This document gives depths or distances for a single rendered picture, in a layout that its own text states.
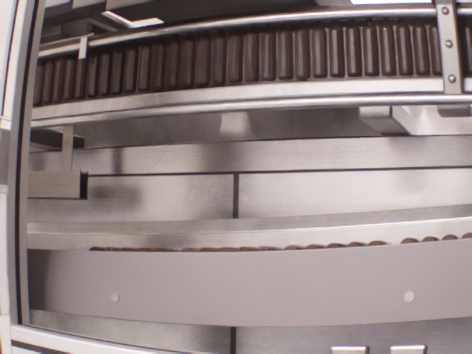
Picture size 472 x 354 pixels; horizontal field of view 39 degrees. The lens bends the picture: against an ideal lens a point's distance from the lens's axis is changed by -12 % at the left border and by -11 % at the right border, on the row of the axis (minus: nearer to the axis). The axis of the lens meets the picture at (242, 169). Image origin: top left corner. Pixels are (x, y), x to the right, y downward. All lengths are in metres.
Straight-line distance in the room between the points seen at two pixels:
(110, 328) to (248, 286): 0.42
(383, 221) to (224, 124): 0.44
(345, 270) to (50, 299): 0.33
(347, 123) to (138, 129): 0.35
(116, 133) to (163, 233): 0.40
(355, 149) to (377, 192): 0.06
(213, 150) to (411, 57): 0.31
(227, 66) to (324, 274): 0.33
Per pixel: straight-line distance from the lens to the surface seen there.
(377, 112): 0.79
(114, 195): 1.05
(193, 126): 1.19
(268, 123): 1.14
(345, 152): 0.91
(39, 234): 1.02
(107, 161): 1.06
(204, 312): 0.70
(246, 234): 0.85
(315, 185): 0.92
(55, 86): 1.02
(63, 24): 1.10
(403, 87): 0.79
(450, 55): 0.77
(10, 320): 0.76
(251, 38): 0.88
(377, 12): 0.82
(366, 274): 0.64
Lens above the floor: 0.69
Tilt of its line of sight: 6 degrees up
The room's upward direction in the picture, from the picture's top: 1 degrees clockwise
